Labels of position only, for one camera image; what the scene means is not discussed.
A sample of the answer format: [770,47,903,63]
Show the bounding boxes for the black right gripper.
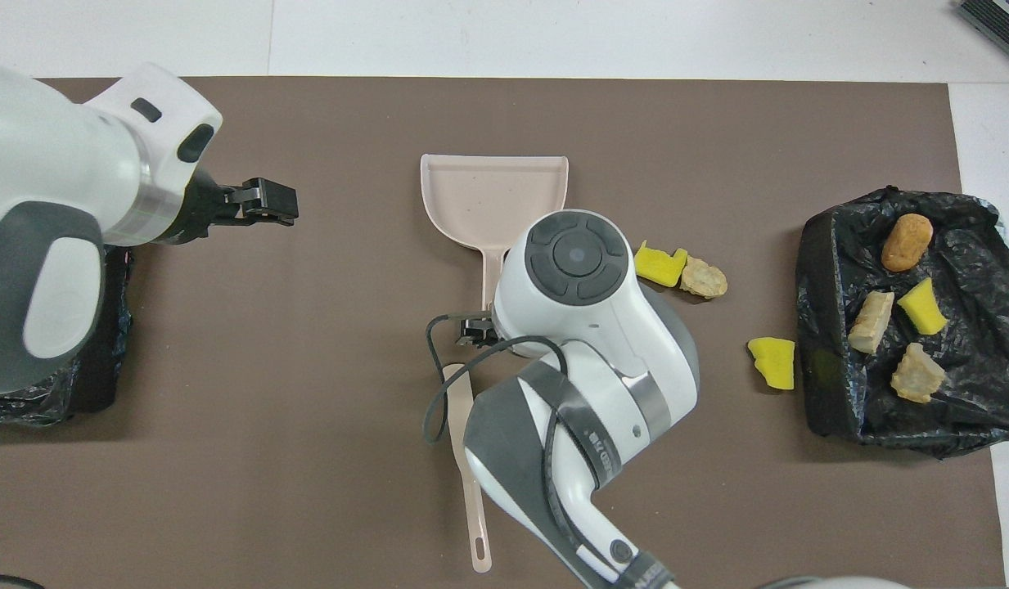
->
[457,313,502,349]

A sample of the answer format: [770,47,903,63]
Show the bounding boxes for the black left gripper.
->
[167,166,300,246]

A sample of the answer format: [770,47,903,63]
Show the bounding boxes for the beige plastic dustpan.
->
[420,153,570,313]

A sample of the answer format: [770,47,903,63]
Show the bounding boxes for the beige hand brush black bristles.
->
[440,362,493,573]

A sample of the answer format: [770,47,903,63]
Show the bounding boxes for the notched yellow sponge piece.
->
[633,240,689,288]

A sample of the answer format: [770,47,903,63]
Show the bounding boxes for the pale bread chunk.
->
[681,256,728,300]

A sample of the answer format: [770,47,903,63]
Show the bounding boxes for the striped orange bread piece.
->
[847,290,896,355]

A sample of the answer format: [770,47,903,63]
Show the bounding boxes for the brown bread roll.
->
[881,213,935,273]

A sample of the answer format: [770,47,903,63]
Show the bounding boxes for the pale cracker chunk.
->
[890,342,948,405]

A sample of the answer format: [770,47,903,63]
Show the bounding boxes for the black bag lined bin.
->
[795,187,1009,459]
[0,244,134,427]

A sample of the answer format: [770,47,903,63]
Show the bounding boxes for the brown table mat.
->
[0,78,1008,589]

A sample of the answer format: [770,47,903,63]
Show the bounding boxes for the grey ribbed device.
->
[957,0,1009,48]

